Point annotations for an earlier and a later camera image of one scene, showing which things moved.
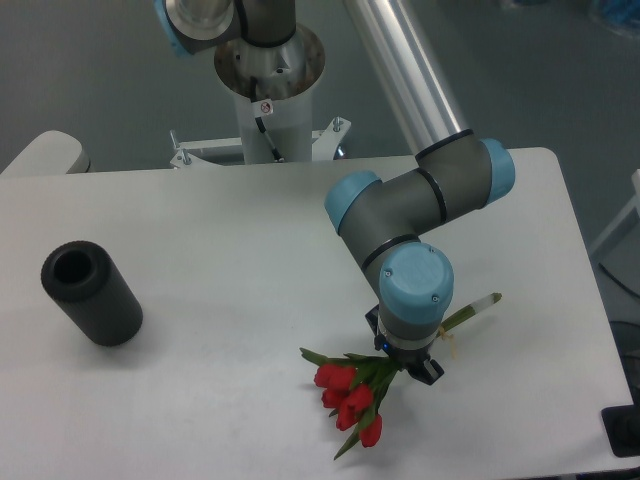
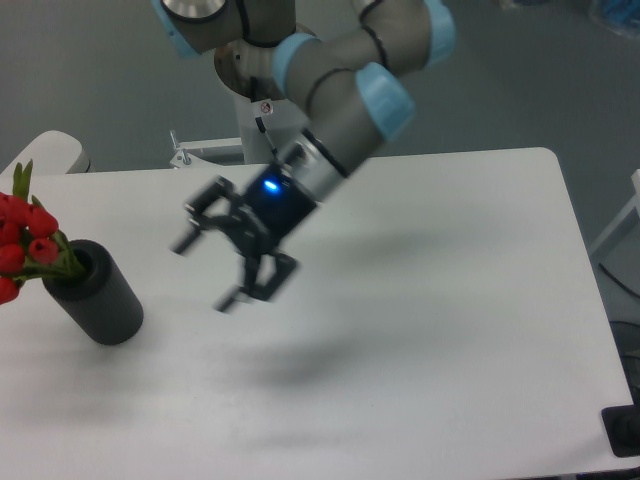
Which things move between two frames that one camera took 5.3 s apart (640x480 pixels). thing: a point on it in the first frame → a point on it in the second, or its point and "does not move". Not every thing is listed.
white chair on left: [53, 152] does not move
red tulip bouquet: [353, 386] → [29, 243]
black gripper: [414, 364] → [276, 204]
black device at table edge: [622, 426] does not move
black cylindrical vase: [84, 279] does not move
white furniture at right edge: [633, 204] does not move
